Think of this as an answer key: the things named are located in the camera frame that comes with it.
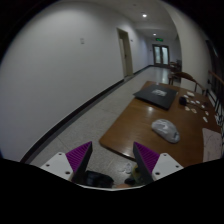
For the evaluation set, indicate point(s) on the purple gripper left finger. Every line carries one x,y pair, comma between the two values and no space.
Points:
78,159

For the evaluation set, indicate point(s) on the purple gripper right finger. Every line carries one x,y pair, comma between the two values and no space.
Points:
146,160

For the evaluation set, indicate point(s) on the white computer mouse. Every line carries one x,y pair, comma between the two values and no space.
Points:
167,130

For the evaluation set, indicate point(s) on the black mouse pad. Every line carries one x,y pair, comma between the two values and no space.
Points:
157,95

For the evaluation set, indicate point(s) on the white paper sheet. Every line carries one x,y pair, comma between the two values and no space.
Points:
212,143

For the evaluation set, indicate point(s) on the small black object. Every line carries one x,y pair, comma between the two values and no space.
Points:
182,101

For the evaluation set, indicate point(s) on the wooden chair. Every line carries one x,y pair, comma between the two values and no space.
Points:
186,76

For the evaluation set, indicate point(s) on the double glass door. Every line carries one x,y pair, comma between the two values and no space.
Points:
161,55

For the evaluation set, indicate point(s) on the beige side door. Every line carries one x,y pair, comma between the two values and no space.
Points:
125,51

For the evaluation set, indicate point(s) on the green exit sign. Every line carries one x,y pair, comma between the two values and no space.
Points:
159,39

